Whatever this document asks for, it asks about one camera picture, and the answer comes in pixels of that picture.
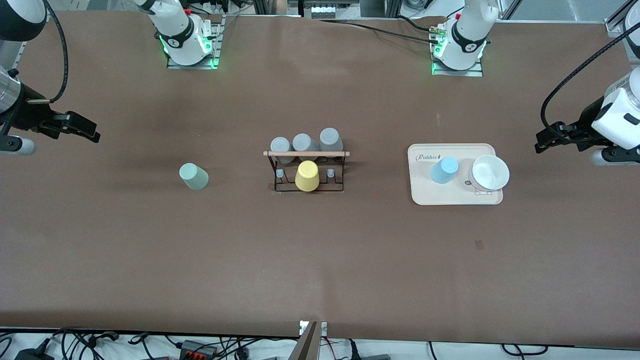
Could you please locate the grey slanted mounting post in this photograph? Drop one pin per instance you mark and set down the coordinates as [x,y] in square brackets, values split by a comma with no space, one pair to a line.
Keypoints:
[306,345]

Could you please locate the pale green cup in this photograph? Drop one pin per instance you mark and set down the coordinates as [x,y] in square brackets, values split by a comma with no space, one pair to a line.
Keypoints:
[194,176]

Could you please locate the beige rabbit print tray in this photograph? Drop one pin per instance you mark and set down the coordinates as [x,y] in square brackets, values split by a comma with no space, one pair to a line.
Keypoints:
[425,192]

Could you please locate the aluminium corner bracket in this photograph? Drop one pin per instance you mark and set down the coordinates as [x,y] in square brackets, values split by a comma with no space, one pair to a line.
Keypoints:
[613,27]

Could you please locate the grey cup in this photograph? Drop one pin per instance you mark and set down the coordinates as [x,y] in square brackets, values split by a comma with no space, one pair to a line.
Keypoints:
[304,142]
[330,137]
[281,146]

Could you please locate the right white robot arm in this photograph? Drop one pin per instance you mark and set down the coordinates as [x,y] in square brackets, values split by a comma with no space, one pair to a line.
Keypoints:
[175,30]

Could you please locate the light blue cup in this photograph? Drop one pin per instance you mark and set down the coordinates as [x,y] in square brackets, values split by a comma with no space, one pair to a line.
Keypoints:
[444,171]

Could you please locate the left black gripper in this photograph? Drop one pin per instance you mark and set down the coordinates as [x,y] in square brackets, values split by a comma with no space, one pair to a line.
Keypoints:
[584,126]

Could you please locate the white mounting bracket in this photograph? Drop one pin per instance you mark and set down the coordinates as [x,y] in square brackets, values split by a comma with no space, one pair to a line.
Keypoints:
[323,328]

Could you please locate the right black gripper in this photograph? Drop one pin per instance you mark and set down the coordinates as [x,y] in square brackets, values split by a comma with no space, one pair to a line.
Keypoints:
[29,114]

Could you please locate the yellow cup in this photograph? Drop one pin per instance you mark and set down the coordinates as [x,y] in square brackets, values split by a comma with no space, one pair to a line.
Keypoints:
[307,176]

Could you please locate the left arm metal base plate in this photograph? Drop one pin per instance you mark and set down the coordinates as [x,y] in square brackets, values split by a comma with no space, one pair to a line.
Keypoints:
[477,72]

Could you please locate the black orange power strip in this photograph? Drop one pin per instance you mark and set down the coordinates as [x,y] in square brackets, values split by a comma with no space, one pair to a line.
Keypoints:
[192,346]

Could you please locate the grey terminal block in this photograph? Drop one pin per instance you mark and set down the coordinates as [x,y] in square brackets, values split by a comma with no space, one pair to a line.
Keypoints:
[323,11]

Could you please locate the white bowl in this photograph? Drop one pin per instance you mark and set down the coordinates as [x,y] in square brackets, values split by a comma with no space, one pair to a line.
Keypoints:
[492,172]

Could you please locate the black power adapter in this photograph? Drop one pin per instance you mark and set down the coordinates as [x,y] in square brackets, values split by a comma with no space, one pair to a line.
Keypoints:
[35,355]

